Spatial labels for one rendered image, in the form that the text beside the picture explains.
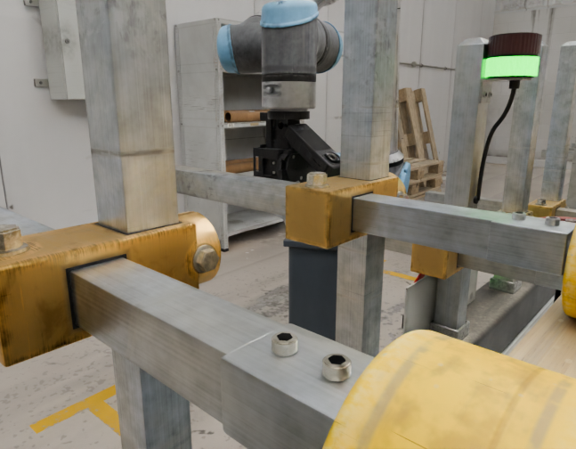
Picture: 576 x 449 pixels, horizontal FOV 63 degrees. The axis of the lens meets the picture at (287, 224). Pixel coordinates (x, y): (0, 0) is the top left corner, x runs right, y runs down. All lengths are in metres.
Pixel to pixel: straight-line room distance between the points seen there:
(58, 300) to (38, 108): 2.87
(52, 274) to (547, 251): 0.30
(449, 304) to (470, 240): 0.36
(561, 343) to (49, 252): 0.30
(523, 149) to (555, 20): 7.92
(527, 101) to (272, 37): 0.44
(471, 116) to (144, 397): 0.52
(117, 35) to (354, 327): 0.36
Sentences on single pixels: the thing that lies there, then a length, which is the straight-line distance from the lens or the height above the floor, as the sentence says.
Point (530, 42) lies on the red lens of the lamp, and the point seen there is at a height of 1.11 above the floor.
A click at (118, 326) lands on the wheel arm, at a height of 0.95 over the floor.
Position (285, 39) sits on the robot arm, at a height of 1.13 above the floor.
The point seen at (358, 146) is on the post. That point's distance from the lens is 0.46.
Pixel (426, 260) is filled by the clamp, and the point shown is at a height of 0.84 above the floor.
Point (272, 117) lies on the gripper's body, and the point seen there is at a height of 1.02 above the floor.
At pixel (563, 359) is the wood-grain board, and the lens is 0.32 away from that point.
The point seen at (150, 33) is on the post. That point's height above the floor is 1.08.
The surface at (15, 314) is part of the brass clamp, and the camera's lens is 0.26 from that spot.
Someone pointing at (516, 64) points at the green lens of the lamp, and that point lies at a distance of 0.65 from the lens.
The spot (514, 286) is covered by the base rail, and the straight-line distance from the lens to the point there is 0.96.
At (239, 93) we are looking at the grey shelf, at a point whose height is 1.10.
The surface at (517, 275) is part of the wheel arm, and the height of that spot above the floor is 0.84.
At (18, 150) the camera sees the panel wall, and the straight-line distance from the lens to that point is 3.08.
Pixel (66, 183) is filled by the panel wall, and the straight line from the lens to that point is 3.20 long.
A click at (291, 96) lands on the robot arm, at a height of 1.05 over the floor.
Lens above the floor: 1.04
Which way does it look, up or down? 15 degrees down
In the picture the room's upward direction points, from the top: straight up
